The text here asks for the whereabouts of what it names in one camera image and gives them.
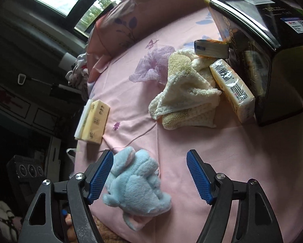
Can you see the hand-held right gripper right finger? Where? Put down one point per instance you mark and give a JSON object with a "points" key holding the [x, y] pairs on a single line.
{"points": [[199, 179]]}

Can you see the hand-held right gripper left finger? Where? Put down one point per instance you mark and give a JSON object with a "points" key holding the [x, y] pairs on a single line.
{"points": [[98, 179]]}

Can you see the light blue fluffy towel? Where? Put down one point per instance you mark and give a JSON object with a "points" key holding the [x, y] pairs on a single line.
{"points": [[136, 189]]}

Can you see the cream fluffy towel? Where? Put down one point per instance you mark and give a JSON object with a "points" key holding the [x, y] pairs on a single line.
{"points": [[182, 88]]}

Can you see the cream tissue pack with barcode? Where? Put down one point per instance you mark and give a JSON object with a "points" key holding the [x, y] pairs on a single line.
{"points": [[232, 91]]}

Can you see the yellow tissue pack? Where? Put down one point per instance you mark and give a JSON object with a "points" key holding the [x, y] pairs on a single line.
{"points": [[95, 121]]}

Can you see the white tissue pack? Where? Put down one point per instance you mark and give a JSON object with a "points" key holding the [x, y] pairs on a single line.
{"points": [[82, 121]]}

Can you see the black device with round dials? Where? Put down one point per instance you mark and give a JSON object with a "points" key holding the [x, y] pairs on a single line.
{"points": [[27, 169]]}

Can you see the white patterned rag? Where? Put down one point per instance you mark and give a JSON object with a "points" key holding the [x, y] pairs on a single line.
{"points": [[76, 78]]}

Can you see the black white patterned cloth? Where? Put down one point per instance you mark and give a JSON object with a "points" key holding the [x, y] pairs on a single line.
{"points": [[2, 220]]}

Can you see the white pipe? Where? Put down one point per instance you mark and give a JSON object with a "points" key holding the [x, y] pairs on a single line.
{"points": [[68, 60]]}

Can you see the purple mesh cloth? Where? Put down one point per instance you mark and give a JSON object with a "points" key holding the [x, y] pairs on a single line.
{"points": [[151, 63]]}

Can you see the orange blue tissue pack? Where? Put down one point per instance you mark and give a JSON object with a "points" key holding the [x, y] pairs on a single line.
{"points": [[209, 49]]}

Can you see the pink floral pillow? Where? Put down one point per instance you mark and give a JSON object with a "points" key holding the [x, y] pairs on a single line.
{"points": [[121, 25]]}

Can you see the black gold box lid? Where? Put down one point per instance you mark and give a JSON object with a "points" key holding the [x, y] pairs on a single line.
{"points": [[257, 30]]}

